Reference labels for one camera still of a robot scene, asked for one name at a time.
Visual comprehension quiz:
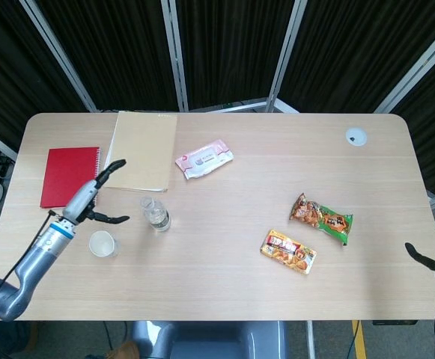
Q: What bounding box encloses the white paper cup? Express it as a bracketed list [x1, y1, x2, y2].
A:
[88, 230, 121, 259]

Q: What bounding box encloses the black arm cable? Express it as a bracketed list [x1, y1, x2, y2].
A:
[0, 210, 59, 296]

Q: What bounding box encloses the white table leg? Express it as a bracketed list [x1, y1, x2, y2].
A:
[305, 320, 317, 359]

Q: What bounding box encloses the white cable grommet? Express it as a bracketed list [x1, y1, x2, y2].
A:
[344, 127, 368, 146]

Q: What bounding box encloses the tan manila folder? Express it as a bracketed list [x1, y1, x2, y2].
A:
[99, 110, 179, 194]

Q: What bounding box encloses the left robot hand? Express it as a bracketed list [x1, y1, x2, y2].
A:
[62, 159, 130, 226]

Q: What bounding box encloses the pink wet wipes pack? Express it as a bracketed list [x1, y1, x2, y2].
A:
[174, 138, 235, 181]

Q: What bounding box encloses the orange green snack bag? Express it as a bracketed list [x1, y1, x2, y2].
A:
[288, 192, 354, 247]

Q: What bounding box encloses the yellow curry box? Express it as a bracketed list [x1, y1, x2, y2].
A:
[260, 228, 318, 277]

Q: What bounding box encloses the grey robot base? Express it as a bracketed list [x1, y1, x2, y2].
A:
[130, 320, 289, 359]

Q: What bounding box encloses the transparent plastic water bottle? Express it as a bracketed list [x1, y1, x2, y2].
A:
[139, 195, 172, 233]

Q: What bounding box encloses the red spiral notebook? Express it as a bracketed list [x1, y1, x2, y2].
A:
[39, 146, 102, 209]

